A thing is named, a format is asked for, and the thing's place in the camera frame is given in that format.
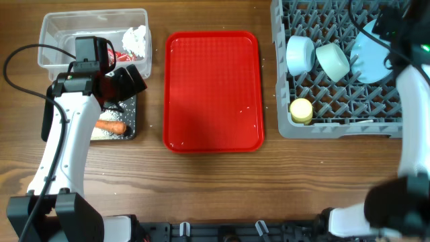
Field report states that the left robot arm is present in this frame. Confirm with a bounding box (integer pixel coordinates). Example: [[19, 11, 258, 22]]
[[7, 36, 150, 241]]

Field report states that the grey dishwasher rack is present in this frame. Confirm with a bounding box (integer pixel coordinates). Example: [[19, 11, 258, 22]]
[[271, 0, 410, 138]]

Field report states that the red serving tray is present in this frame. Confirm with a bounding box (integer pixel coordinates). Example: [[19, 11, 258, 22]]
[[163, 30, 264, 153]]

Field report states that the white rice pile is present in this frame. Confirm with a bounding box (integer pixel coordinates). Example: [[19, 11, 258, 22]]
[[91, 95, 137, 141]]

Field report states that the light blue plate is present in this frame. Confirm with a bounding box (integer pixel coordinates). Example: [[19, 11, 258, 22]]
[[350, 32, 392, 84]]

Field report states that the black tray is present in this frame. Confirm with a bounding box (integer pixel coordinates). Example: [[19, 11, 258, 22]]
[[41, 101, 124, 142]]

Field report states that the white napkin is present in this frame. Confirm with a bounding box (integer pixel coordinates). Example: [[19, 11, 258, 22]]
[[122, 25, 147, 58]]

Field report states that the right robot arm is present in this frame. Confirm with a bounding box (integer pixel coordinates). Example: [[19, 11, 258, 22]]
[[313, 0, 429, 241]]

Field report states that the light blue bowl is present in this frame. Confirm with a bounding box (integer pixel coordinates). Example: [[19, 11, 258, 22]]
[[286, 36, 315, 76]]

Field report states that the clear plastic bin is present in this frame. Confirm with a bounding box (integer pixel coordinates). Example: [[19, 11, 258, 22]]
[[39, 8, 152, 79]]

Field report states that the red snack wrapper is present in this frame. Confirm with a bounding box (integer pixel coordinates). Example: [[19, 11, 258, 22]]
[[107, 48, 137, 65]]

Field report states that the orange carrot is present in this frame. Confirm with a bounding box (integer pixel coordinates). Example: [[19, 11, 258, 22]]
[[95, 120, 127, 135]]

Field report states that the green bowl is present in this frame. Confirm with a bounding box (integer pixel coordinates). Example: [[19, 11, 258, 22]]
[[316, 43, 350, 82]]

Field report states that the yellow cup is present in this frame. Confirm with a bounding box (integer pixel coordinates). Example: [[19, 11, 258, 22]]
[[289, 98, 313, 125]]

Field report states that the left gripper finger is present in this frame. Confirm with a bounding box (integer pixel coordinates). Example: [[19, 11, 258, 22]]
[[114, 67, 135, 99], [126, 65, 146, 94]]

